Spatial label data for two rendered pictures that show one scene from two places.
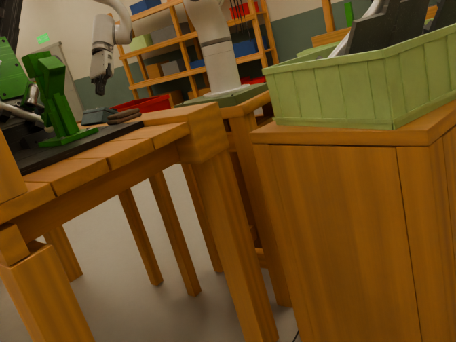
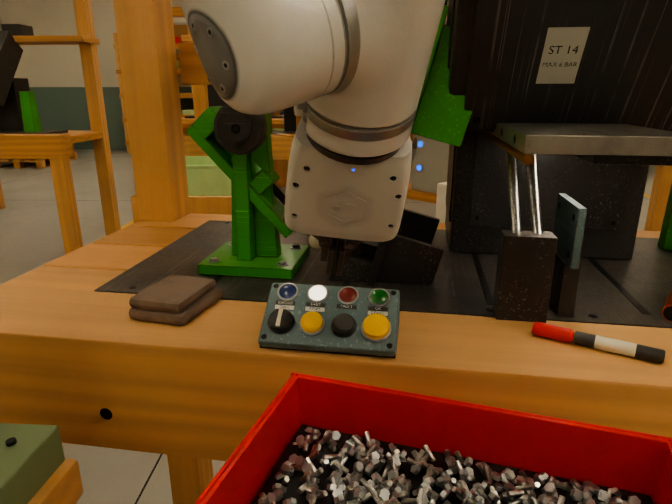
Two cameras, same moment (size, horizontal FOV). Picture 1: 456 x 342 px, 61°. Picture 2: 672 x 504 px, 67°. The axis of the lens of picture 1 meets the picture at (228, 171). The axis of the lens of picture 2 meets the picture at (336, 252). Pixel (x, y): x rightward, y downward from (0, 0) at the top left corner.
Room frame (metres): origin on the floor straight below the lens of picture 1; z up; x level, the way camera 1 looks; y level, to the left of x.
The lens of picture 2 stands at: (1.98, 0.13, 1.17)
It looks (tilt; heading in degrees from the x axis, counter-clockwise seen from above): 18 degrees down; 146
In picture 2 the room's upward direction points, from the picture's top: straight up
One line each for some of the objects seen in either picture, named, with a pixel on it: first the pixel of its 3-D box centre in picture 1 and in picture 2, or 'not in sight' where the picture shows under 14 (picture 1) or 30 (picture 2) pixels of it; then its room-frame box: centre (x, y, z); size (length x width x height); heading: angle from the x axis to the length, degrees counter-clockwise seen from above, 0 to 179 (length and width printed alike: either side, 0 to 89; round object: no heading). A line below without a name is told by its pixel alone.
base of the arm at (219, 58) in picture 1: (221, 68); not in sight; (1.55, -0.08, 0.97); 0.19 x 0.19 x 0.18
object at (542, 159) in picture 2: not in sight; (538, 150); (1.42, 0.93, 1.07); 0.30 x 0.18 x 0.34; 47
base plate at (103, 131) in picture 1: (7, 153); (475, 268); (1.45, 0.76, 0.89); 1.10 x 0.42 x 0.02; 47
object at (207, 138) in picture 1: (80, 144); (494, 398); (1.65, 0.57, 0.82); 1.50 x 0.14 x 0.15; 47
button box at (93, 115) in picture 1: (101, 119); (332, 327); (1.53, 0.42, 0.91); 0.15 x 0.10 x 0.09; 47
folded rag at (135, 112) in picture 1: (123, 116); (177, 297); (1.36, 0.30, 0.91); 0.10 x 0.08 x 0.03; 129
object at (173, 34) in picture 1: (191, 53); not in sight; (7.33, 0.07, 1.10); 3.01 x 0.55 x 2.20; 54
